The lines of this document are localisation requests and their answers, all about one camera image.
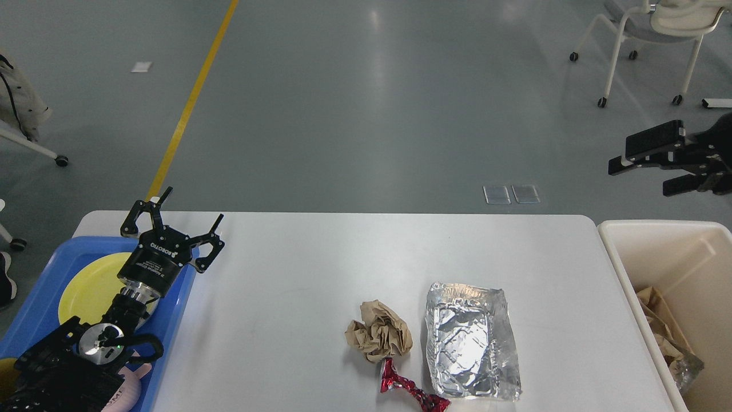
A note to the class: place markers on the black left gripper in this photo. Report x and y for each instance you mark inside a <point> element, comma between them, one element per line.
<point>154,263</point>

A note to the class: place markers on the yellow plastic plate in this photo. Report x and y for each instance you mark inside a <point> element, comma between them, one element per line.
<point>90,292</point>

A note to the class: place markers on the left clear floor plate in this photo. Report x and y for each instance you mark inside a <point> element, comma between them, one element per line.
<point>497,194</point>

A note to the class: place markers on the aluminium foil tray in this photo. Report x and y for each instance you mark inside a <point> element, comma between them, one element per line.
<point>470,346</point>
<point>685,369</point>

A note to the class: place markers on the clear floor plate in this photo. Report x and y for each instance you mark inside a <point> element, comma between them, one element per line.
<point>526,194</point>
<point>497,194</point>

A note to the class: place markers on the person in black trousers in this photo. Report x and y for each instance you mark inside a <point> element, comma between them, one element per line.
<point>8,285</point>

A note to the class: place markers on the brown paper ball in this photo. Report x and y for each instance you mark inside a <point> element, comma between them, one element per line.
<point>381,333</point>

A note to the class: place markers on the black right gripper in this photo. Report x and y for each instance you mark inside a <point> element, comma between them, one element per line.
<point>668,146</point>

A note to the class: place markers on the beige plastic bin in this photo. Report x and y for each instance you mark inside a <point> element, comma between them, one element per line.
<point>689,263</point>

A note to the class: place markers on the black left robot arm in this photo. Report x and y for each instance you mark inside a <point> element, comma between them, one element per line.
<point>77,366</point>

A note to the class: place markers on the brown paper in bin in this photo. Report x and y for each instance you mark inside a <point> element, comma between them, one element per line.
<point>666,331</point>

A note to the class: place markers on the white chair base right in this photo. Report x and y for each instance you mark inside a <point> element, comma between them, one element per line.
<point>716,103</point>

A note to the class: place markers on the right clear floor plate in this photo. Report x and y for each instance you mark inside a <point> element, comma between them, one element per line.
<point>526,194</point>

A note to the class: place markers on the blue ceramic mug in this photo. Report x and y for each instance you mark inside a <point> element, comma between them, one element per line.
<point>9,376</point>

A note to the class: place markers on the chair with beige coat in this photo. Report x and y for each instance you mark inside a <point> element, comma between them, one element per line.
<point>23,111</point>

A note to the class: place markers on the blue plastic tray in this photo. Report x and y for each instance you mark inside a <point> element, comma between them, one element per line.
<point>39,315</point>

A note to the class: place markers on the pink ceramic mug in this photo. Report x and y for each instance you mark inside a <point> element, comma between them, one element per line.
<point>130,391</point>

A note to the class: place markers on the white office chair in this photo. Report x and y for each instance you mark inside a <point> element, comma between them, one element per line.
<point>655,22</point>

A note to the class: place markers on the red foil wrapper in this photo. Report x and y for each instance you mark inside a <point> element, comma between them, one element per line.
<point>391,380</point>

